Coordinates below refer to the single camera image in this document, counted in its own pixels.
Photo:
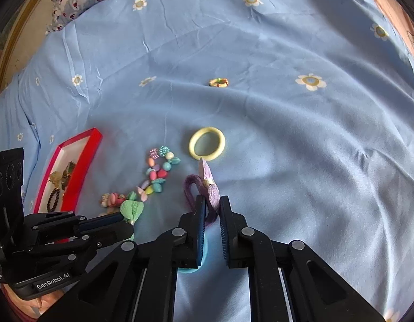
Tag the pink bead hair clip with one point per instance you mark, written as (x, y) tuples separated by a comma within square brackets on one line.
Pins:
[(111, 199)]

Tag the pink printed blanket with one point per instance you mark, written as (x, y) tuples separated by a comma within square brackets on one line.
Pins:
[(391, 3)]

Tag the green scrunchie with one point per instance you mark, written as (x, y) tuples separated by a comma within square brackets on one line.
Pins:
[(131, 209)]

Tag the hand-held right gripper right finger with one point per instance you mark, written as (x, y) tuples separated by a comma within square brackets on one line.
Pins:
[(224, 234)]

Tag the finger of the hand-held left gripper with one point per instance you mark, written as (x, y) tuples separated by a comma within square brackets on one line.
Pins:
[(103, 222), (108, 238)]

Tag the gold brown hair accessory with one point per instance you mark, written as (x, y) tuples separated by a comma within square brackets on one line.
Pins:
[(70, 168)]

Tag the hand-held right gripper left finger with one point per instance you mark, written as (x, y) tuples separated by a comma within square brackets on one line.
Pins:
[(200, 231)]

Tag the person's left hand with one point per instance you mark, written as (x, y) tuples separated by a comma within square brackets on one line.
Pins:
[(36, 305)]

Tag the red cardboard box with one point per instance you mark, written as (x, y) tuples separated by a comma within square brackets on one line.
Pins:
[(89, 147)]

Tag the gold pendant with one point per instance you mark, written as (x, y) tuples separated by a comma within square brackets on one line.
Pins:
[(56, 176)]

